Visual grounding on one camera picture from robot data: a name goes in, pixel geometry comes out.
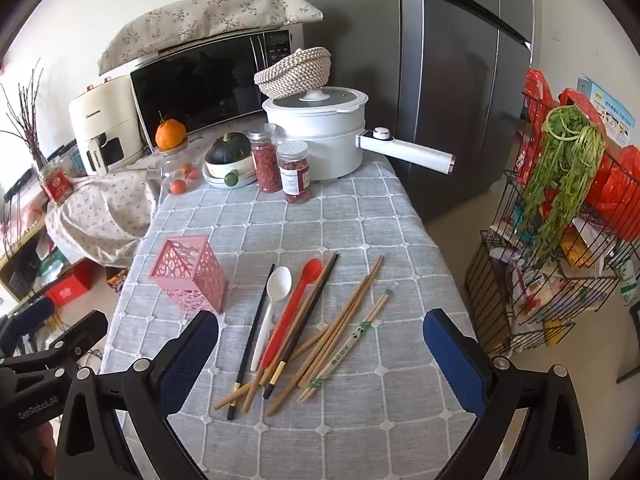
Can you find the black wire rack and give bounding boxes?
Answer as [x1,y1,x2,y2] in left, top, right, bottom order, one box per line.
[465,90,640,357]

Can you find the grey refrigerator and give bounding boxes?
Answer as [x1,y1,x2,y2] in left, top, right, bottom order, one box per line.
[297,0,533,222]

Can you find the black microwave oven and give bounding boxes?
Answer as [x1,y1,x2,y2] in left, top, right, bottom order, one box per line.
[130,30,293,154]

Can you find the grey glass pot lid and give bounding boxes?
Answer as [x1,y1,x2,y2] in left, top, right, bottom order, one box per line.
[263,87,368,113]

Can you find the cream air fryer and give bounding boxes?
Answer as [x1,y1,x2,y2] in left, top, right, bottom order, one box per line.
[68,76,151,177]

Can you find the red cardboard box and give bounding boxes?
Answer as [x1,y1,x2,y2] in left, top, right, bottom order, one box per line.
[45,260,101,307]

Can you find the floral cloth bundle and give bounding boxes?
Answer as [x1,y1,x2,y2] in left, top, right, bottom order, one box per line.
[46,167,161,267]

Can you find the pink perforated utensil holder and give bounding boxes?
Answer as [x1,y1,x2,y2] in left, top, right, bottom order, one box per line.
[148,235,228,313]

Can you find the person's left hand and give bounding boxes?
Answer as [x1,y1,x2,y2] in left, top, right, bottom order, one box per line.
[20,420,58,480]

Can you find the white plastic spoon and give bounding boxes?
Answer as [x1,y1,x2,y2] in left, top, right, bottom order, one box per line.
[250,266,293,372]

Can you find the large red plastic bag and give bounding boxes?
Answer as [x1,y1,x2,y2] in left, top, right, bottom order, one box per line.
[582,152,640,242]

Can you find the red tin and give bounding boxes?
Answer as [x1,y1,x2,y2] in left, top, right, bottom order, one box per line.
[40,165,75,204]

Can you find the floral microwave cover cloth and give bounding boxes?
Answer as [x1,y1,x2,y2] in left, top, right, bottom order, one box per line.
[97,0,323,77]

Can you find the blue printed carton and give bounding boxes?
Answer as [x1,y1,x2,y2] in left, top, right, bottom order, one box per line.
[577,77,636,149]

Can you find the bunch of leafy greens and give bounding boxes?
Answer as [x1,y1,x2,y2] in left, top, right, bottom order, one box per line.
[517,106,607,272]

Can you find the paper-wrapped bamboo chopstick pair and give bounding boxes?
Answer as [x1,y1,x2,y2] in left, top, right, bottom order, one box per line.
[297,288,392,403]

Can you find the white electric pot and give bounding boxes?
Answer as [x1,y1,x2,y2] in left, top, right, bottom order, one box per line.
[262,87,456,184]

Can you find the woven rope basket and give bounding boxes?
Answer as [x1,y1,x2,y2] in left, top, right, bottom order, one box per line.
[254,47,332,99]

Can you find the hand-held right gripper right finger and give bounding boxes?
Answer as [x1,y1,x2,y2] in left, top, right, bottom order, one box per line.
[422,308,591,480]

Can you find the labelled jar of red dates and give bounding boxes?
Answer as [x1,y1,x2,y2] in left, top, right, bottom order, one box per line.
[276,140,312,205]

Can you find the wooden chopstick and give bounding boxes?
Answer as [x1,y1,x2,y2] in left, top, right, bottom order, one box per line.
[211,327,331,410]
[241,360,273,413]
[264,255,386,417]
[297,274,373,391]
[280,280,368,403]

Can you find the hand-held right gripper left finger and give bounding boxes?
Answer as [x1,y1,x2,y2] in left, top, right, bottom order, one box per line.
[54,310,221,480]

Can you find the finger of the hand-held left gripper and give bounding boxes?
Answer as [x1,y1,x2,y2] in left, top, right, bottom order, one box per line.
[0,297,56,357]
[45,310,109,362]

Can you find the red plastic spoon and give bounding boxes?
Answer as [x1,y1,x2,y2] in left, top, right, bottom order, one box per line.
[257,258,324,371]

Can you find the small red plastic bag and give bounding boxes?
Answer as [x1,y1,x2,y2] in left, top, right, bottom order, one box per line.
[522,70,557,128]

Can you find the dry branches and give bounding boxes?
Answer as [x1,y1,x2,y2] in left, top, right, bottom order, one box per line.
[0,67,49,171]

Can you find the tall jar of goji berries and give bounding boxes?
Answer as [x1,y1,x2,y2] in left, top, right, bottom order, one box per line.
[248,124,284,194]

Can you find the black chopstick with gold band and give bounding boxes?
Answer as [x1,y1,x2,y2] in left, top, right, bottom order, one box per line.
[263,252,340,400]
[226,263,276,421]

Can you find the orange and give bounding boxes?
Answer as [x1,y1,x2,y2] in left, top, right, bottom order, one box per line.
[155,118,188,151]

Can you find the white ceramic dish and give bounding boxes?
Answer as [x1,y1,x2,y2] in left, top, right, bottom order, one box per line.
[202,152,259,189]

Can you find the dark green squash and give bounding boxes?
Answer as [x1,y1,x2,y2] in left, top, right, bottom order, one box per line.
[211,132,251,165]

